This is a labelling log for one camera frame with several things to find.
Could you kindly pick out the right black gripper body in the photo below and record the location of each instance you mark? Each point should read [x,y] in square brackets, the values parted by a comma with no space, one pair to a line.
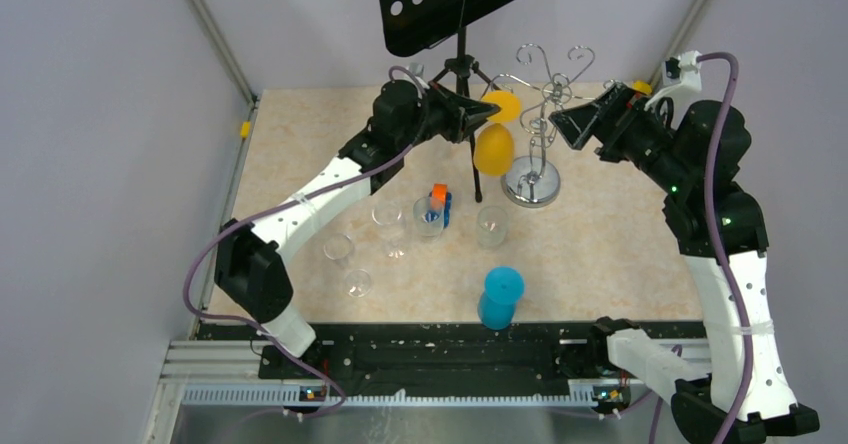
[638,136]

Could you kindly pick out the blue plastic wine glass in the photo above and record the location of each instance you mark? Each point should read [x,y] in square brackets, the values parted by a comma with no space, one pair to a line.
[503,289]

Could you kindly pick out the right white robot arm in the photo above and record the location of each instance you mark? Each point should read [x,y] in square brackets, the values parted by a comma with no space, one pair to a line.
[720,232]

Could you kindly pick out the clear wine glass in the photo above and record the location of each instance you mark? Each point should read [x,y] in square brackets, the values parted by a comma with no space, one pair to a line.
[389,219]

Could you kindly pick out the clear glass with clips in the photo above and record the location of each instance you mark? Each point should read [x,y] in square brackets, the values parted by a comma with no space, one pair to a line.
[427,218]

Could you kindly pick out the yellow corner clamp right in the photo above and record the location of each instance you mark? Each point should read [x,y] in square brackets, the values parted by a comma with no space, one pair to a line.
[642,87]

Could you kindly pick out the clear glass centre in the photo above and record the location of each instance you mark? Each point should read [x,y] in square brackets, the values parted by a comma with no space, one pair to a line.
[491,226]

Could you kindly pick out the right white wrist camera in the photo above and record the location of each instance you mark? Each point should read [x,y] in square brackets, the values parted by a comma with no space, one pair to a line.
[680,79]

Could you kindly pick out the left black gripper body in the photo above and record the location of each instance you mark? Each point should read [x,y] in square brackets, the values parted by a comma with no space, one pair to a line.
[437,115]

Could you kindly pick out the orange plastic wine glass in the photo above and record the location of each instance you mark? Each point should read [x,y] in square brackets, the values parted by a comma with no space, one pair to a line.
[495,148]

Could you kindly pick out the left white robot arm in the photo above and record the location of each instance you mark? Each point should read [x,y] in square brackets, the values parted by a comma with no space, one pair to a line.
[252,253]

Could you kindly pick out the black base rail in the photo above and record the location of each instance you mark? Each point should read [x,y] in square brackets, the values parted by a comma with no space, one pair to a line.
[431,360]

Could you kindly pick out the clear glass front left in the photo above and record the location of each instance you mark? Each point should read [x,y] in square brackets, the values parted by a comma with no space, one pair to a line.
[358,283]

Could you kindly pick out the silver wire glass rack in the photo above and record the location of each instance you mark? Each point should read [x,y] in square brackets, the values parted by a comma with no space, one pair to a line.
[533,180]

